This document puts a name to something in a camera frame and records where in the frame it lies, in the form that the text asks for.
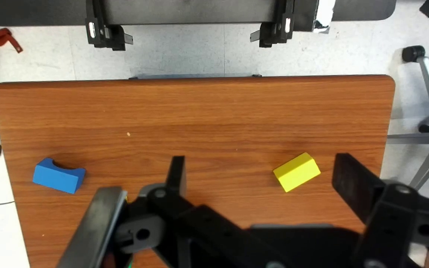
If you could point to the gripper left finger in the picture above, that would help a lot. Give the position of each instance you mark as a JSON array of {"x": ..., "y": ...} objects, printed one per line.
[{"x": 177, "y": 208}]

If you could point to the white crumpled sheet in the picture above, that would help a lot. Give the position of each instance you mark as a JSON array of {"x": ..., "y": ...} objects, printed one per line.
[{"x": 324, "y": 15}]

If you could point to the small black square piece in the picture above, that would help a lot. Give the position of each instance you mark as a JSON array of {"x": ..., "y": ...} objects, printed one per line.
[{"x": 428, "y": 8}]

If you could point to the dark grey table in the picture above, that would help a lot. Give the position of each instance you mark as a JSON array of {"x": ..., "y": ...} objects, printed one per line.
[{"x": 199, "y": 11}]

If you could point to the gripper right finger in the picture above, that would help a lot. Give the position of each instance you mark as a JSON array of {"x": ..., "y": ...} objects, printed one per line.
[{"x": 385, "y": 216}]

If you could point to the blue block with notch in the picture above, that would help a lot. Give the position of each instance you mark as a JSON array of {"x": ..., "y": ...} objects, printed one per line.
[{"x": 56, "y": 178}]

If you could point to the yellow block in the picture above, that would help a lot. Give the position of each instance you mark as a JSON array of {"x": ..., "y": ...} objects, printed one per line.
[{"x": 296, "y": 173}]

